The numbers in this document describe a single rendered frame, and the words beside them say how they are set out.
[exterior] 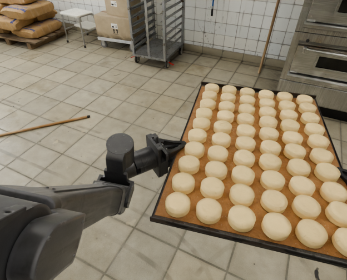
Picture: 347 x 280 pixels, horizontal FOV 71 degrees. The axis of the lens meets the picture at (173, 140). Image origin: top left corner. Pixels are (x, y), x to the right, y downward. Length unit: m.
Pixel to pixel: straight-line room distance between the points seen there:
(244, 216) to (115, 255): 1.19
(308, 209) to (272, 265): 1.11
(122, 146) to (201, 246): 1.17
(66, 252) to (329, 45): 2.45
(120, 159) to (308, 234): 0.37
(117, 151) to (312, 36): 2.19
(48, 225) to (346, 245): 0.47
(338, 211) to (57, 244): 0.50
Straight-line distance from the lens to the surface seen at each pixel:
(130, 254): 1.59
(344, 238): 0.55
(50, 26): 4.74
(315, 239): 0.52
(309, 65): 2.55
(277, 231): 0.50
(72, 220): 0.20
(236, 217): 0.49
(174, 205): 0.49
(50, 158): 2.24
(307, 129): 0.77
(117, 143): 0.52
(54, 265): 0.20
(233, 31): 3.65
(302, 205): 0.56
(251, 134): 0.69
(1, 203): 0.19
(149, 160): 0.58
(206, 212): 0.49
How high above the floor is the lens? 1.44
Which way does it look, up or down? 42 degrees down
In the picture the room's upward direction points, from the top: straight up
